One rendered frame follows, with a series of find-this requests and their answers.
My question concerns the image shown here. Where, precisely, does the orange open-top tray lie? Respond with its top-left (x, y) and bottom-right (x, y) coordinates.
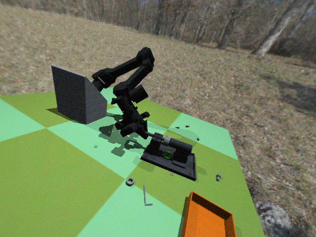
top-left (181, 191), bottom-right (237, 237)

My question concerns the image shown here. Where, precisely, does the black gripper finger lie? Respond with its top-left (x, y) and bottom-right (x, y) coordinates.
top-left (135, 125), bottom-right (147, 140)
top-left (140, 120), bottom-right (148, 132)

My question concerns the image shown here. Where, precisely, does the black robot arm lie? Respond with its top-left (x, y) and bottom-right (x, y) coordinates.
top-left (92, 47), bottom-right (155, 130)

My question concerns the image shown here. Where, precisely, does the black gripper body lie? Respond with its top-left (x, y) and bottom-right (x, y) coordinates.
top-left (120, 106), bottom-right (150, 137)

